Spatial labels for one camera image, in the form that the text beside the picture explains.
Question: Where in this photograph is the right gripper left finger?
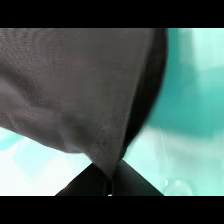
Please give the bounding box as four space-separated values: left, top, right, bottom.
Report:
54 162 112 197

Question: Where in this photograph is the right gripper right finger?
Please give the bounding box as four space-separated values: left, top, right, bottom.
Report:
111 159 165 197

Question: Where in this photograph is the black garment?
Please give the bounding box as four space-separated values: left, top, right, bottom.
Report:
0 28 169 180

